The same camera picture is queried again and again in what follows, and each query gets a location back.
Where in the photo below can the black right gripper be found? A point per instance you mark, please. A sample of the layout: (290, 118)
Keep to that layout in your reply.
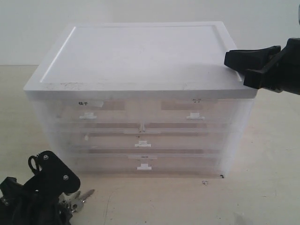
(269, 68)

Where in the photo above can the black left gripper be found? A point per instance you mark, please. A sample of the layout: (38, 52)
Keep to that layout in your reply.
(19, 206)

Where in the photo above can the bunch of keys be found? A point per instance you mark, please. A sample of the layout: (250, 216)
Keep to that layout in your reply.
(77, 201)

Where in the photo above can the top left small drawer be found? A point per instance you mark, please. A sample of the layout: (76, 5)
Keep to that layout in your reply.
(98, 111)

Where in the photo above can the small drawer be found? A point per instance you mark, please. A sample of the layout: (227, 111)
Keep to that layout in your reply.
(98, 111)
(208, 110)

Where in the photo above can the translucent plastic drawer cabinet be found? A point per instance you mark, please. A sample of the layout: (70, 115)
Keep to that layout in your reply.
(140, 62)

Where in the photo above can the top right small drawer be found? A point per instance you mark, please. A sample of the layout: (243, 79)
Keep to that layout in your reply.
(208, 110)

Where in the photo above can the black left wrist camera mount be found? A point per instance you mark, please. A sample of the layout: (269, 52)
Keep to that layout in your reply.
(51, 175)

